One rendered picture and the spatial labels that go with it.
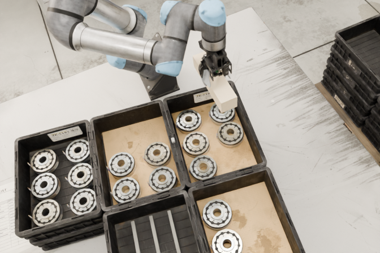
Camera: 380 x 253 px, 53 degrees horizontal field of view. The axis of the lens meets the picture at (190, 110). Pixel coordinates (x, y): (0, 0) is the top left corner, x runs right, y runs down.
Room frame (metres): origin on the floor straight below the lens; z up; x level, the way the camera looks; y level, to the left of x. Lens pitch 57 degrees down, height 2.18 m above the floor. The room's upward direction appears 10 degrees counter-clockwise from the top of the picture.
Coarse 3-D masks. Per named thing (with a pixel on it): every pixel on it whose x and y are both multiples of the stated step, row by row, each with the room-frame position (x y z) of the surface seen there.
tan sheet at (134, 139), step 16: (128, 128) 0.86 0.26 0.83; (144, 128) 0.85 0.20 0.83; (160, 128) 0.83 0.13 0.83; (112, 144) 0.80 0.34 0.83; (128, 144) 0.78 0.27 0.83; (144, 144) 0.77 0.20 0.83; (144, 160) 0.70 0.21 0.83; (112, 176) 0.66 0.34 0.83; (144, 176) 0.63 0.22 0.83; (176, 176) 0.61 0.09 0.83; (112, 192) 0.59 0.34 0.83; (144, 192) 0.57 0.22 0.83
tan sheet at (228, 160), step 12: (192, 108) 0.90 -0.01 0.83; (204, 108) 0.89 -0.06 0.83; (204, 120) 0.83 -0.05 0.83; (180, 132) 0.80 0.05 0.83; (204, 132) 0.78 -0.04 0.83; (216, 132) 0.77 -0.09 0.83; (180, 144) 0.74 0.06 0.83; (216, 144) 0.72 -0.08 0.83; (240, 144) 0.70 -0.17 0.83; (216, 156) 0.66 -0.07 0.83; (228, 156) 0.65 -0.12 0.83; (240, 156) 0.64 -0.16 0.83; (252, 156) 0.64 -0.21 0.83; (204, 168) 0.62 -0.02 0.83; (228, 168) 0.60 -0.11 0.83; (240, 168) 0.60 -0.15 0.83; (192, 180) 0.58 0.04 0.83
